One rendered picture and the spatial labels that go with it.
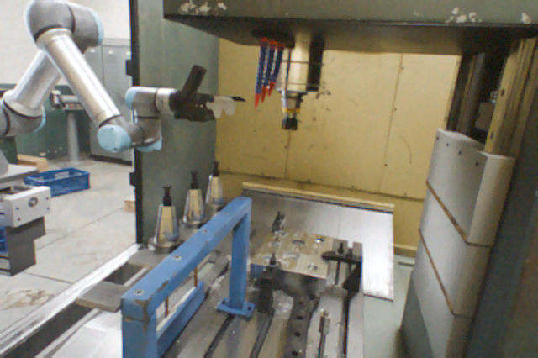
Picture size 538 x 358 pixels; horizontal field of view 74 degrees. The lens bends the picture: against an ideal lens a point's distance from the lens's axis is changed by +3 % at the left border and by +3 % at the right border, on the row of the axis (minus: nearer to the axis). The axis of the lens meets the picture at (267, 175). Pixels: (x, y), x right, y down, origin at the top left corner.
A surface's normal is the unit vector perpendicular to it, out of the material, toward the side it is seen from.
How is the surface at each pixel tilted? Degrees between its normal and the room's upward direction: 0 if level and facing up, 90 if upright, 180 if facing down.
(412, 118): 90
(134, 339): 90
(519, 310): 90
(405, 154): 90
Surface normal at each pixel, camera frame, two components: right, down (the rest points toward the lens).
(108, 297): 0.07, -0.96
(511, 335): -0.50, 0.19
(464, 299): -0.26, 0.23
